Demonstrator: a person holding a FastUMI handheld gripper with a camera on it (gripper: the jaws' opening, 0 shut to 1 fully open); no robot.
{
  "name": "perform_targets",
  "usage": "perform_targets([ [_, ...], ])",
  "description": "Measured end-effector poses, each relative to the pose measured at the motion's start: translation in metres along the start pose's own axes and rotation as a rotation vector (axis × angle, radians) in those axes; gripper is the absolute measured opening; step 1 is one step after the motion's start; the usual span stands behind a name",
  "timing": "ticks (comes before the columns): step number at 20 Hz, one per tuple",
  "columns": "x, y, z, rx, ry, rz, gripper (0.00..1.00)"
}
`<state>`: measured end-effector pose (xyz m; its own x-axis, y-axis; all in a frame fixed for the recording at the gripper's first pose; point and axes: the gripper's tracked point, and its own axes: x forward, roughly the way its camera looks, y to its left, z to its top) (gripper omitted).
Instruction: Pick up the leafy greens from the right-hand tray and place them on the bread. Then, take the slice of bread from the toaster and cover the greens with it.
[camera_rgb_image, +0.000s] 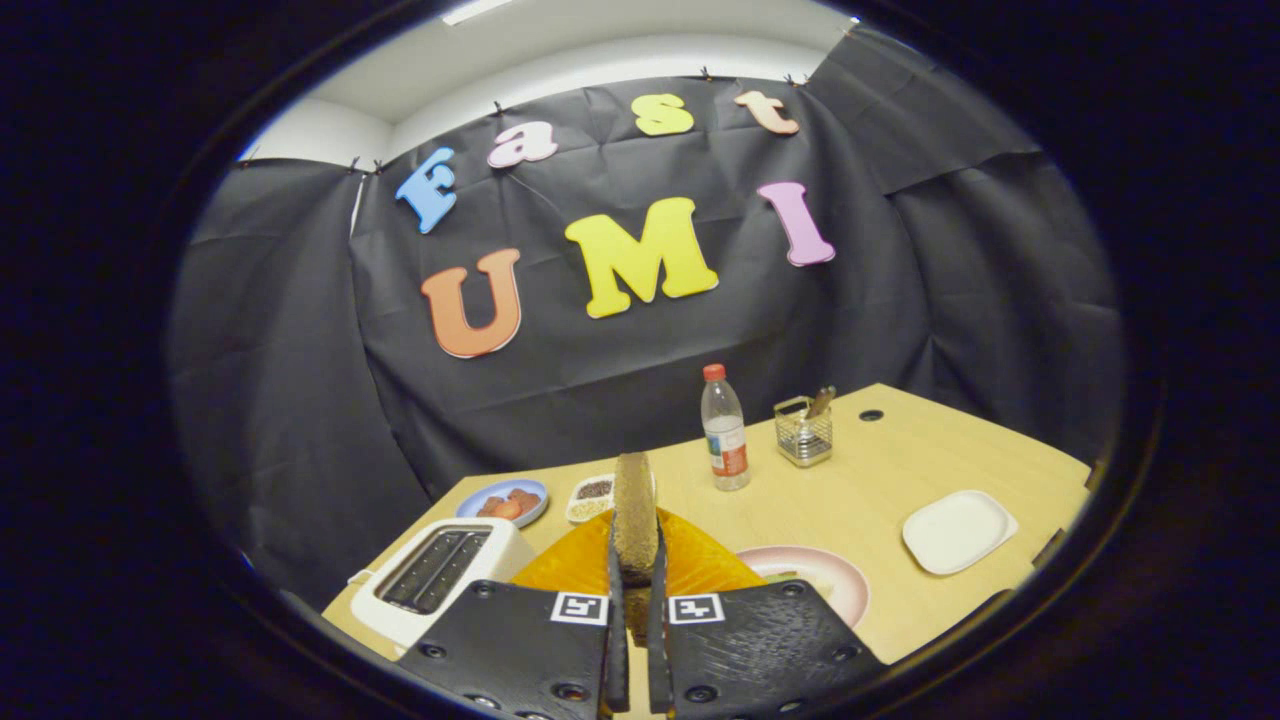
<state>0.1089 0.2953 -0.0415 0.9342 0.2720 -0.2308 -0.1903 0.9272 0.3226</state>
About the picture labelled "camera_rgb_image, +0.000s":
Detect ceiling light panel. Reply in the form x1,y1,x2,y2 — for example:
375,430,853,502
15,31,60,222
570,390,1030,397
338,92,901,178
443,0,517,27

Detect small blue plate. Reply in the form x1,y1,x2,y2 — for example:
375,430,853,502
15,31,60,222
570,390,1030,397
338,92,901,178
456,478,550,529

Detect white square plate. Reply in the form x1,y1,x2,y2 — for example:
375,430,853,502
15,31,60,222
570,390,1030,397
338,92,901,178
902,489,1020,577

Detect red sausage pieces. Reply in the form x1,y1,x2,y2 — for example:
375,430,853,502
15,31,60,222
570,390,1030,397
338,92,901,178
477,488,542,521

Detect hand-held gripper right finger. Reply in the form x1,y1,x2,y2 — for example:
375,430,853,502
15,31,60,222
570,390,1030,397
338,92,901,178
647,508,887,720

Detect clear red-capped water bottle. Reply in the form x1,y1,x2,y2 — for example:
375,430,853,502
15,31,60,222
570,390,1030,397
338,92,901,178
700,363,752,492

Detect white toaster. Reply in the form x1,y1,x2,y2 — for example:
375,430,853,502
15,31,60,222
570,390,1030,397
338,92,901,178
349,517,536,651

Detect metal mesh utensil holder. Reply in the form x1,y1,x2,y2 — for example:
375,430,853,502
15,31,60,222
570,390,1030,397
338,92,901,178
773,396,834,469

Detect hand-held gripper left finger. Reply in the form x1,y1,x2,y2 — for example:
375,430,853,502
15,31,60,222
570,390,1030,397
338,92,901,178
397,512,632,720

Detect pink round plate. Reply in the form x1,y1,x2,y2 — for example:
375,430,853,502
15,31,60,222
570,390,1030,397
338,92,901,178
735,545,871,630

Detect white divided condiment dish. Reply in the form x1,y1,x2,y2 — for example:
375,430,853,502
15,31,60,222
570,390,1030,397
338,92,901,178
565,473,617,526

